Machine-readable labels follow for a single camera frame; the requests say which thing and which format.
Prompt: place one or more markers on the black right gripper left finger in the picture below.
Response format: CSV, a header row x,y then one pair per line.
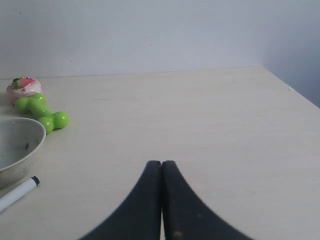
x,y
138,217

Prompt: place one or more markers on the black white marker pen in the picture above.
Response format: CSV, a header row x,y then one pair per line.
x,y
17,193

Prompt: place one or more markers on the green bone toy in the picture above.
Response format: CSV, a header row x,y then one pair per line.
x,y
36,104

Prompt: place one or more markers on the pink toy cupcake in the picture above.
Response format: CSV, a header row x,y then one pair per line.
x,y
24,86

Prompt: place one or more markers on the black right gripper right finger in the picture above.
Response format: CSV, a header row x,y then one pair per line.
x,y
186,216

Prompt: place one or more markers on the white ceramic bowl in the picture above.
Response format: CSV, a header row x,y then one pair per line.
x,y
20,140

